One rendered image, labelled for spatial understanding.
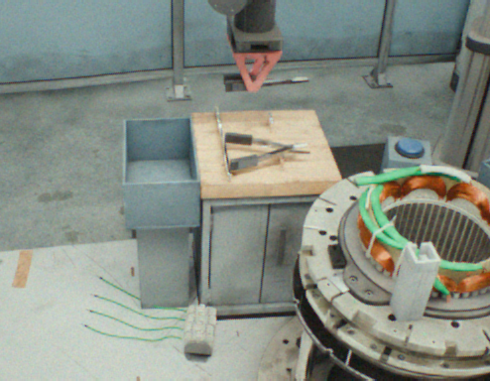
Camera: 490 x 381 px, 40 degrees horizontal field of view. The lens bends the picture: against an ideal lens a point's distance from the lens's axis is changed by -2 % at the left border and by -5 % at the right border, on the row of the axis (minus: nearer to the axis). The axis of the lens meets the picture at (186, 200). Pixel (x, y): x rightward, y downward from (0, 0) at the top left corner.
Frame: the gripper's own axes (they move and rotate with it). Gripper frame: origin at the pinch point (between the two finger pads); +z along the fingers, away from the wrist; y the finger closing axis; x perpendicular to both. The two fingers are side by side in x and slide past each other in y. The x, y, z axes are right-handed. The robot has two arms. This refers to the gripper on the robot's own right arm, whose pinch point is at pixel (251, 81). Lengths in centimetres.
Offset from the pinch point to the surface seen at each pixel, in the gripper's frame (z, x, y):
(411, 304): 3.0, 10.3, 42.2
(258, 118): 8.8, 2.2, -3.6
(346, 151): 114, 70, -139
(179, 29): 81, 5, -192
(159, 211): 14.0, -14.5, 11.5
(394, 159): 12.1, 22.8, 4.6
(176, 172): 16.8, -11.1, -1.4
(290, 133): 8.9, 6.3, 1.0
